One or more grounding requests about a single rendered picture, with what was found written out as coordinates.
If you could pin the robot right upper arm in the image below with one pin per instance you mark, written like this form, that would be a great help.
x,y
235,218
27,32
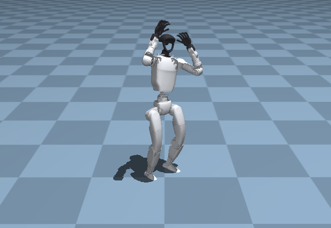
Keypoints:
x,y
149,61

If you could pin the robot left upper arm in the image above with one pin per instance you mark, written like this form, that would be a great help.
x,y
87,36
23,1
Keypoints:
x,y
188,67

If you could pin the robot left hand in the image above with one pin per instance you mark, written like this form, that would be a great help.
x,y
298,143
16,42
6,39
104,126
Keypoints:
x,y
185,40

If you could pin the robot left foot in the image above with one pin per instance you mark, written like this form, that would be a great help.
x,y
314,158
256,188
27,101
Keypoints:
x,y
171,167

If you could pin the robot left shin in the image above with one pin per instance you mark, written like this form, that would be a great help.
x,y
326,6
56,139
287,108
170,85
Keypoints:
x,y
173,153

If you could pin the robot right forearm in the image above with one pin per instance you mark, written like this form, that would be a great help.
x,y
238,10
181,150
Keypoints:
x,y
151,48

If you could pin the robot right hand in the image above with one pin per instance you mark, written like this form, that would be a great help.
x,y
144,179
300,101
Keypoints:
x,y
160,29

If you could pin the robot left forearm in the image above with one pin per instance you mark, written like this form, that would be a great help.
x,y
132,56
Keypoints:
x,y
195,58

